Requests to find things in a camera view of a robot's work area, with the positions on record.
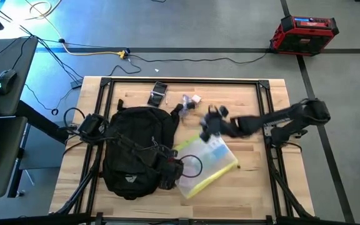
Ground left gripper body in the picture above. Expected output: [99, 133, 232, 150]
[158, 157, 184, 190]

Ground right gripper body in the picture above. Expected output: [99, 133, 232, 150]
[202, 114, 231, 137]

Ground white and blue box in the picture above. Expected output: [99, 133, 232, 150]
[206, 137, 231, 163]

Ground white mesh pouch green trim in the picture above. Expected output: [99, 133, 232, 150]
[172, 134, 240, 200]

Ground clear bag with black cable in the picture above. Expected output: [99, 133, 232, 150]
[179, 94, 197, 119]

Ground black backpack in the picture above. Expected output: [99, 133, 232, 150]
[100, 99, 186, 201]

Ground black flat case white clip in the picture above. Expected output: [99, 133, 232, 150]
[147, 81, 169, 108]

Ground red and black jobsite radio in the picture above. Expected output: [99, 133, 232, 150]
[269, 14, 340, 57]

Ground grey desk foot plate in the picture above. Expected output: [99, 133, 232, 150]
[19, 120, 74, 171]

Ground black desk leg bar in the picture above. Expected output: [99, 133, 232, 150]
[16, 99, 70, 144]

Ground dark grey desk top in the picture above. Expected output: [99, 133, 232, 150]
[0, 116, 28, 199]
[0, 36, 39, 117]

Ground black computer mouse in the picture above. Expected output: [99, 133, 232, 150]
[0, 68, 18, 95]

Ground black looped cable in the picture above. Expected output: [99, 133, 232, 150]
[179, 154, 203, 178]

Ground black power cable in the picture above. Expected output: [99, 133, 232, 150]
[126, 51, 270, 66]

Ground thin black cable with loop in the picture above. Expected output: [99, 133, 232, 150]
[23, 82, 84, 116]

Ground yellow extension cord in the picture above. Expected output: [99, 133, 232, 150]
[61, 42, 128, 60]

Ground black cable bundle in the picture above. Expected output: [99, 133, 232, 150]
[0, 0, 84, 81]

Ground white coiled cable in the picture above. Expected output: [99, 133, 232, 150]
[23, 0, 64, 48]

